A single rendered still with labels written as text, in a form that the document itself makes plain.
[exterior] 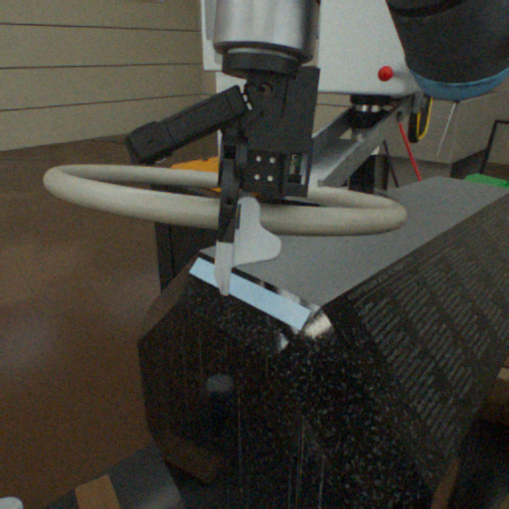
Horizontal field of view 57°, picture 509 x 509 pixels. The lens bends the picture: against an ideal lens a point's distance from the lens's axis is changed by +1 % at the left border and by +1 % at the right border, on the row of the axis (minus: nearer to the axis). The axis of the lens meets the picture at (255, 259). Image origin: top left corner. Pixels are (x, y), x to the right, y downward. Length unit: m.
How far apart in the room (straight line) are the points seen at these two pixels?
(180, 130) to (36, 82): 6.85
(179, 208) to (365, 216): 0.19
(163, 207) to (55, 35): 6.99
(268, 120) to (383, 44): 0.74
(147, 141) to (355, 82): 0.80
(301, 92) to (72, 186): 0.25
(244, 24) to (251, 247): 0.18
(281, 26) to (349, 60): 0.77
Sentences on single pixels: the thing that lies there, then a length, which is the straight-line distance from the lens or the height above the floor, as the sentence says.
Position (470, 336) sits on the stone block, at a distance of 1.09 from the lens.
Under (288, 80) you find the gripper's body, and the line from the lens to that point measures 0.44.
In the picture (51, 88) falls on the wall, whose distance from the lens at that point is 7.35.
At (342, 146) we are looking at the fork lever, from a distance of 1.15.
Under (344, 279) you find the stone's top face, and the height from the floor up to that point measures 0.83.
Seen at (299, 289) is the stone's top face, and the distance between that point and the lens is 0.86.
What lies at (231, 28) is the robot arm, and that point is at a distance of 0.43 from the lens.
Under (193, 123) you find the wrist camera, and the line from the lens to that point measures 0.43.
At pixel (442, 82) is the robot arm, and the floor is 1.20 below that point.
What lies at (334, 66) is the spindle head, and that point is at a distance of 1.19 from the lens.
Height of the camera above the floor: 1.23
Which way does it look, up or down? 24 degrees down
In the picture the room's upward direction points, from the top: straight up
